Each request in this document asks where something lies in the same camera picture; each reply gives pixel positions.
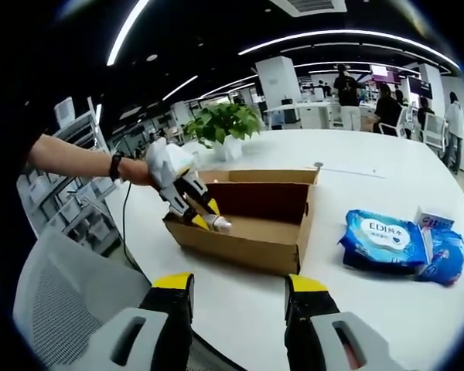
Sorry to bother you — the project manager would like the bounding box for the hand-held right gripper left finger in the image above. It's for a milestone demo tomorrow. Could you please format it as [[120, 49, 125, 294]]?
[[96, 272, 196, 371]]

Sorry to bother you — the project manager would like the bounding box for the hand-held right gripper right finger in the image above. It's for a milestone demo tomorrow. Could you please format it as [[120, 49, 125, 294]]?
[[284, 273, 403, 371]]

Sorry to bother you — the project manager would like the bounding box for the silver black sachet pack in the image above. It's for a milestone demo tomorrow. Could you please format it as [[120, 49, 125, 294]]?
[[204, 214, 234, 235]]

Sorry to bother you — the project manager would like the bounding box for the brown cardboard shoe box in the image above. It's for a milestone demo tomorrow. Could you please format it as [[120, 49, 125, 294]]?
[[162, 168, 320, 277]]

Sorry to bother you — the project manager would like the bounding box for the blue wet wipes pack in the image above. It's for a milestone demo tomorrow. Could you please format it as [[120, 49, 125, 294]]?
[[338, 209, 430, 275]]

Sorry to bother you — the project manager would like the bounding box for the blue soft plastic pack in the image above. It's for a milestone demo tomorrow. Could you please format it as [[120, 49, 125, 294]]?
[[417, 226, 464, 287]]

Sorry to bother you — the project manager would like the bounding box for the small white blue box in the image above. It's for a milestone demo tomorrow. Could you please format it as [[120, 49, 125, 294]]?
[[414, 206, 455, 233]]

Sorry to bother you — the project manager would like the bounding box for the person's left hand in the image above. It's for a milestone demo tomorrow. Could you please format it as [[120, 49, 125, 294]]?
[[119, 158, 160, 191]]

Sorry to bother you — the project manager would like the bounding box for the black wristband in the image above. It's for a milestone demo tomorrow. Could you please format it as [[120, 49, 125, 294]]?
[[108, 150, 125, 182]]

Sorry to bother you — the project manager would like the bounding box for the green potted plant white pot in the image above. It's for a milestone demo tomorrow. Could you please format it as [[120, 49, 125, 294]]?
[[181, 102, 264, 162]]

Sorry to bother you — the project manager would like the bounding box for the grey mesh office chair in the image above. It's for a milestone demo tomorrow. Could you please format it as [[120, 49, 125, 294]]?
[[12, 226, 155, 371]]

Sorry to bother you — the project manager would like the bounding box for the metal storage shelf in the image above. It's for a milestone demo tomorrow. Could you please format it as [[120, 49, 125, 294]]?
[[17, 96, 121, 256]]

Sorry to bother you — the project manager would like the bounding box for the ceiling air conditioner vent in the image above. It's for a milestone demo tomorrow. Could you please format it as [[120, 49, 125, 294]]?
[[270, 0, 347, 19]]

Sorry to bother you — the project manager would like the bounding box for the long curved ceiling light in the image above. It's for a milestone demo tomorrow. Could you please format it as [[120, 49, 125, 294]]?
[[237, 29, 461, 70]]

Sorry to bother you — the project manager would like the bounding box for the white office chair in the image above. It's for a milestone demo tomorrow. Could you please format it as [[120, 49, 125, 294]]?
[[423, 114, 449, 150]]

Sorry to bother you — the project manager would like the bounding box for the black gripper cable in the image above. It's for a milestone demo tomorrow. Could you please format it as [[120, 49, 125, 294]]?
[[119, 181, 155, 287]]

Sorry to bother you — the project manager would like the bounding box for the table cable tray cover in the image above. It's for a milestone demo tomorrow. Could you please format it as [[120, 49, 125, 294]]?
[[324, 164, 387, 180]]

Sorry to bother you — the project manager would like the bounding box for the purple wall screen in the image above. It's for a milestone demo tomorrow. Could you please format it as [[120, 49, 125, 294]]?
[[369, 64, 403, 84]]

